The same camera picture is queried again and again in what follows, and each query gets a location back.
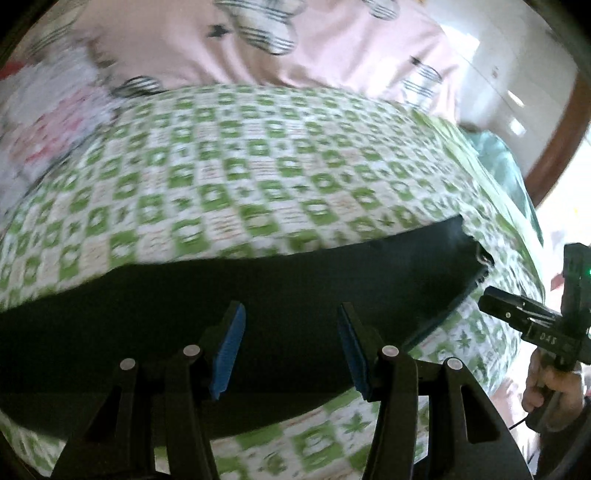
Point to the brown wooden frame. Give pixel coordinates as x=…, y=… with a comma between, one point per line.
x=561, y=134

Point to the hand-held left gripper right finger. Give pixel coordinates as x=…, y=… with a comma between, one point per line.
x=354, y=348

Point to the person's right hand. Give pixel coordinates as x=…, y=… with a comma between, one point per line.
x=551, y=381

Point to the teal cloth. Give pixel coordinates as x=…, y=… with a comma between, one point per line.
x=501, y=170

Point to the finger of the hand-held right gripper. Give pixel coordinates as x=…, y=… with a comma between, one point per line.
x=510, y=309

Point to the green checkered bed sheet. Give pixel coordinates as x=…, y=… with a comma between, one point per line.
x=258, y=180

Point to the white floral cloth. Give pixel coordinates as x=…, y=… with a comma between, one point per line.
x=51, y=120

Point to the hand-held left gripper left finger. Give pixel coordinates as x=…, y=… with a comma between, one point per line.
x=227, y=348

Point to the pink printed blanket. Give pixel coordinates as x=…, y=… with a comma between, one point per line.
x=295, y=41

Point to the dark green pants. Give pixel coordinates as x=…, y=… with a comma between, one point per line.
x=258, y=295

